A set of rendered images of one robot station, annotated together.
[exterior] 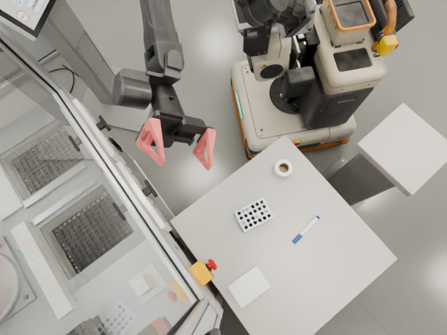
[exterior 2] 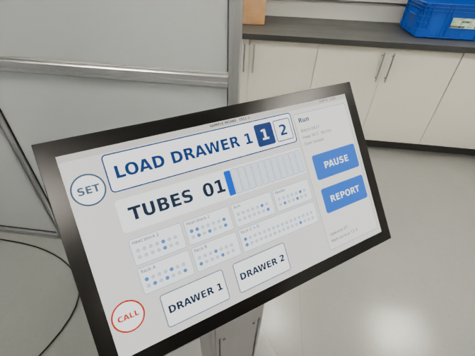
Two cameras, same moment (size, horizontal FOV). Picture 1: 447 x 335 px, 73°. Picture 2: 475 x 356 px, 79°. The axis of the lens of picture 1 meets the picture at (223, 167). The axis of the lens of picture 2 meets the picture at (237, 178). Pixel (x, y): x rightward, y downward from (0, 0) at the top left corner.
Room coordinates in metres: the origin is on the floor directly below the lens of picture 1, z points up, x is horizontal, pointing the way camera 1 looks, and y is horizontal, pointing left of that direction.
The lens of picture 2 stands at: (0.91, 0.47, 1.39)
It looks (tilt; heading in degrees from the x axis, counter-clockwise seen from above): 39 degrees down; 39
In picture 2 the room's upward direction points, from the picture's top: 2 degrees clockwise
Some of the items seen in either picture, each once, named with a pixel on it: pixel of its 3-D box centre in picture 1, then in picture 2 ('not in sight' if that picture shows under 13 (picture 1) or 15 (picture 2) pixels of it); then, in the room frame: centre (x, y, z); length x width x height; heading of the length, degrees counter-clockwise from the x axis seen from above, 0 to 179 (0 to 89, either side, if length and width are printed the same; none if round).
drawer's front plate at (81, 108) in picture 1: (99, 132); not in sight; (0.51, 0.45, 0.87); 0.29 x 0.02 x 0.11; 31
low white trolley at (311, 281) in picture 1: (269, 243); not in sight; (0.04, -0.18, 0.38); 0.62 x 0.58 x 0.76; 31
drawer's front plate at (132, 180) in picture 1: (144, 197); not in sight; (0.24, 0.29, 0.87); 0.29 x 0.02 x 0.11; 31
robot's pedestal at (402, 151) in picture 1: (367, 172); not in sight; (0.33, -0.74, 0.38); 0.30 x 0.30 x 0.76; 34
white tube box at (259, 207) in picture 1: (253, 215); not in sight; (0.14, -0.09, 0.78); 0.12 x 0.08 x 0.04; 109
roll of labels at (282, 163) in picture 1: (283, 169); not in sight; (0.30, -0.23, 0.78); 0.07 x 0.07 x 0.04
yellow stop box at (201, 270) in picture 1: (203, 272); not in sight; (-0.03, 0.11, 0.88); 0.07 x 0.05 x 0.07; 31
